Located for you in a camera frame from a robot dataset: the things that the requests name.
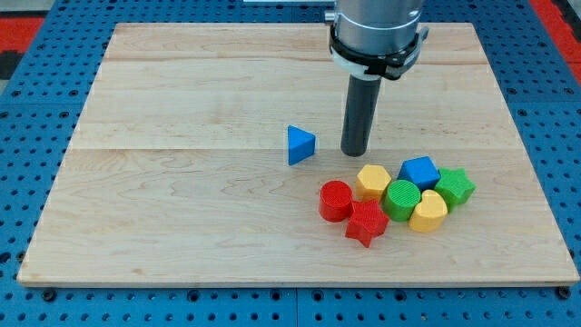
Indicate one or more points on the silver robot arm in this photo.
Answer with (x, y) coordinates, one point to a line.
(376, 27)

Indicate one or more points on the blue triangle block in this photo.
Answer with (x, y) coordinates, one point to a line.
(301, 144)

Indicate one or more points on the red cylinder block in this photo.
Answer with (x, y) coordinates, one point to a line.
(335, 201)

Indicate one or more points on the yellow hexagon block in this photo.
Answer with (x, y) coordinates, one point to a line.
(371, 182)

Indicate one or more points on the wooden board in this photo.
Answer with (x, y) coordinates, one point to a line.
(177, 173)

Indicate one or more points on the red star block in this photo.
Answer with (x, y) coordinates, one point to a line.
(367, 221)

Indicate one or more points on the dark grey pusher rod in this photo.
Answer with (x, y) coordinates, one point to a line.
(360, 108)

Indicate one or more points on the green cylinder block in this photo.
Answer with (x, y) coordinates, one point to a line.
(400, 200)

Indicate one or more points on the blue cube block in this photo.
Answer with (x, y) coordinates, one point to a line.
(420, 171)

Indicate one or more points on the yellow heart block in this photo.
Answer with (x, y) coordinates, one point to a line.
(429, 214)

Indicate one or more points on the green star block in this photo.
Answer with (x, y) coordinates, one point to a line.
(454, 187)

